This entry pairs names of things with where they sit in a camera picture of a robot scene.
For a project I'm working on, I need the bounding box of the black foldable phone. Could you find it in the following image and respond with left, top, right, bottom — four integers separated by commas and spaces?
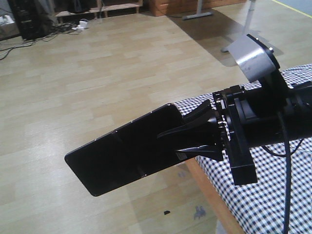
64, 103, 185, 196

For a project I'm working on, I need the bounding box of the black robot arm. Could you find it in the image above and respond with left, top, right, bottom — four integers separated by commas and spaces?
158, 71, 312, 185

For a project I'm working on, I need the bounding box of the black computer tower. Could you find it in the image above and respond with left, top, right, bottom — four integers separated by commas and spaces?
8, 0, 54, 40

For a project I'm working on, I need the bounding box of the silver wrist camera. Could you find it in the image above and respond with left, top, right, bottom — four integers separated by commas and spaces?
227, 34, 280, 83

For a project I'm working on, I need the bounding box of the wooden shelf unit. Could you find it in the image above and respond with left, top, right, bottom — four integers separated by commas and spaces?
55, 0, 143, 18

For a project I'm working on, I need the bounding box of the white power adapter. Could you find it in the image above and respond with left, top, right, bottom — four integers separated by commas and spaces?
72, 19, 88, 31

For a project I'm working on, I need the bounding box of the checkered folded quilt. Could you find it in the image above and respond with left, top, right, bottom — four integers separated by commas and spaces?
175, 63, 312, 234

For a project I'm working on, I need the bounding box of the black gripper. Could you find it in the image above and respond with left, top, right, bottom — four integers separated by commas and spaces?
157, 85, 257, 185

